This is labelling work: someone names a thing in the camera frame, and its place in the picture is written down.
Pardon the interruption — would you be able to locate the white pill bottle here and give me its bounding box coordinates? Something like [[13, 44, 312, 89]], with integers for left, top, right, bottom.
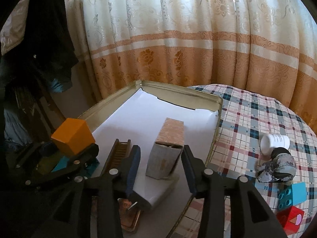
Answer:
[[260, 134, 290, 156]]

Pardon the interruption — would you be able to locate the small teal toy brick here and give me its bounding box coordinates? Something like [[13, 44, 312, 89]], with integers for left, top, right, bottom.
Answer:
[[277, 182, 307, 211]]

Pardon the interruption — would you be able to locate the gold metal tin tray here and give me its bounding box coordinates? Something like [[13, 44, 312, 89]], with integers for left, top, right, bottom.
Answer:
[[76, 80, 224, 238]]

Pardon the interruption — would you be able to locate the grey quilted coat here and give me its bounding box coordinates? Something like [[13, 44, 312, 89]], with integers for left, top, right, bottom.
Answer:
[[1, 0, 30, 55]]

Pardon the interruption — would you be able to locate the grey patterned cloth pouch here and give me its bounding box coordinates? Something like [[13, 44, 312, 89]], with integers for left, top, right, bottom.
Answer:
[[256, 147, 297, 183]]

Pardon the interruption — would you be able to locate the white paper tray liner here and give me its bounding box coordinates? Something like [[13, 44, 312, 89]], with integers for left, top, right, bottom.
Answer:
[[90, 87, 220, 238]]

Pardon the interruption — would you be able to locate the dark hanging jacket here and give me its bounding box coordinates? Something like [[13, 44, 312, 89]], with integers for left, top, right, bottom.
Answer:
[[1, 0, 78, 145]]

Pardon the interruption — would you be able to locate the brown wooden comb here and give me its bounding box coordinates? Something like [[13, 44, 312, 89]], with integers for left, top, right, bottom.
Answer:
[[101, 139, 131, 176]]

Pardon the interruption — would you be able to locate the large teal toy brick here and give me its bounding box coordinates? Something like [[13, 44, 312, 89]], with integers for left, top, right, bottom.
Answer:
[[52, 156, 99, 178]]

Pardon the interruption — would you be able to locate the tall beige patterned box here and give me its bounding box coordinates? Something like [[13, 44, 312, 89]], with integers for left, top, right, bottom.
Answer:
[[146, 118, 184, 179]]

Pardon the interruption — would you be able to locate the orange cube block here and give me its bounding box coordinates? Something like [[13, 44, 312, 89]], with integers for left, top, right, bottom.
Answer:
[[51, 118, 95, 158]]

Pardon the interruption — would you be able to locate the cream and orange curtain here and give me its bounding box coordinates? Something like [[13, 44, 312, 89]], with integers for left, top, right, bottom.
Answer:
[[67, 0, 316, 130]]

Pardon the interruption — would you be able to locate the copper rectangular tin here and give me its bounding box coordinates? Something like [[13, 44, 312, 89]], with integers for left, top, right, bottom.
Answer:
[[118, 198, 142, 233]]

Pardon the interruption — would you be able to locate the red ice-cream toy brick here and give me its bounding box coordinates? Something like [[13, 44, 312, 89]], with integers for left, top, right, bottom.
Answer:
[[276, 206, 304, 235]]

